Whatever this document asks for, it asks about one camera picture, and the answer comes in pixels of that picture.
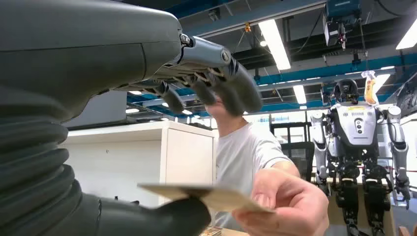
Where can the ceiling light panel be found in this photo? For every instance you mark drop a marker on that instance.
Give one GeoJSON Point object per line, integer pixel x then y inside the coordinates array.
{"type": "Point", "coordinates": [381, 83]}
{"type": "Point", "coordinates": [408, 35]}
{"type": "Point", "coordinates": [299, 94]}
{"type": "Point", "coordinates": [275, 44]}

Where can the blue black ceiling hoist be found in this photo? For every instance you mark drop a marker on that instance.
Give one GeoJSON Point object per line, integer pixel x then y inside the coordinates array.
{"type": "Point", "coordinates": [340, 19]}

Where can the black metal frame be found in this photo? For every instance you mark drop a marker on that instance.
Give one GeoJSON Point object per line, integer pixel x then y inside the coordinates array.
{"type": "Point", "coordinates": [298, 153]}

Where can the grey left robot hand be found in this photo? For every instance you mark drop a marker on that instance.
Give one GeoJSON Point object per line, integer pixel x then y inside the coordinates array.
{"type": "Point", "coordinates": [81, 42]}

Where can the person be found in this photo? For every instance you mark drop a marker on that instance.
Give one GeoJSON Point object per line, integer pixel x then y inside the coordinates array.
{"type": "Point", "coordinates": [241, 156]}

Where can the white desk shelf partition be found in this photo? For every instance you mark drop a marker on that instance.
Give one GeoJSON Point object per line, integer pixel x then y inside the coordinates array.
{"type": "Point", "coordinates": [182, 156]}

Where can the tan printed ID card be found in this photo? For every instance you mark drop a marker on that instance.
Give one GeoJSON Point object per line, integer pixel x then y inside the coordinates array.
{"type": "Point", "coordinates": [224, 198]}

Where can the white black humanoid robot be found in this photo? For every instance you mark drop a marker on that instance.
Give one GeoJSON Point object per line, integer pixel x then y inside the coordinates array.
{"type": "Point", "coordinates": [356, 127]}

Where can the stack of hotel cards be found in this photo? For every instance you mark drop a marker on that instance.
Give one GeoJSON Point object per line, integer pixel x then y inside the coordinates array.
{"type": "Point", "coordinates": [211, 232]}

